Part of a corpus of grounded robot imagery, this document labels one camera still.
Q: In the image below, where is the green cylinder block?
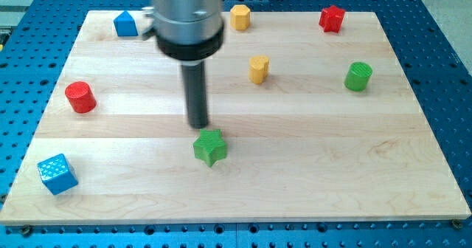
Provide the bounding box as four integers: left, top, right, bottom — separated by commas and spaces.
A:
344, 62, 373, 92

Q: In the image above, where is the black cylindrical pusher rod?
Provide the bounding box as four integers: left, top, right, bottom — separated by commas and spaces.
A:
181, 61, 208, 129

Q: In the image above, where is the red star block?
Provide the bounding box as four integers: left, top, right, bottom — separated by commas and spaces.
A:
319, 5, 346, 33

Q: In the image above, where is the left corner clamp screw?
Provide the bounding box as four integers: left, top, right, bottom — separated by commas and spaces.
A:
18, 224, 34, 238

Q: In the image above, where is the blue pentagon block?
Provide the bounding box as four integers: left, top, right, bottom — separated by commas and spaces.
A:
113, 11, 138, 37

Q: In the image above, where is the red cylinder block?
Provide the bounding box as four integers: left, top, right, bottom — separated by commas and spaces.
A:
65, 81, 97, 114

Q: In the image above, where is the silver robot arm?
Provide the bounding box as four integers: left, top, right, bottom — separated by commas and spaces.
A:
142, 0, 224, 128

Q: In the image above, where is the light wooden board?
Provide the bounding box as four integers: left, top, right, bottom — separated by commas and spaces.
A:
1, 10, 471, 225

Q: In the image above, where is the right corner clamp screw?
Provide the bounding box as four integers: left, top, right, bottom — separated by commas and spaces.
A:
451, 219, 463, 230

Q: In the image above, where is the yellow hexagon block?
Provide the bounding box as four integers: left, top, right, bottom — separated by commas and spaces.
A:
230, 4, 251, 30

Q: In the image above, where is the blue cube block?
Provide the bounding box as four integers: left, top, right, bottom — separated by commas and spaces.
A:
37, 154, 78, 195

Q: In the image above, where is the yellow heart block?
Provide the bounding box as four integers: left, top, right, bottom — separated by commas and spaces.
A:
249, 55, 270, 84

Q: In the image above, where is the green star block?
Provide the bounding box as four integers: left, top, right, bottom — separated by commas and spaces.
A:
193, 129, 227, 168

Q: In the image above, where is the corner clamp screw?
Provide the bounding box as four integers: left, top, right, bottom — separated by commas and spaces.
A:
451, 219, 463, 230
18, 224, 34, 238

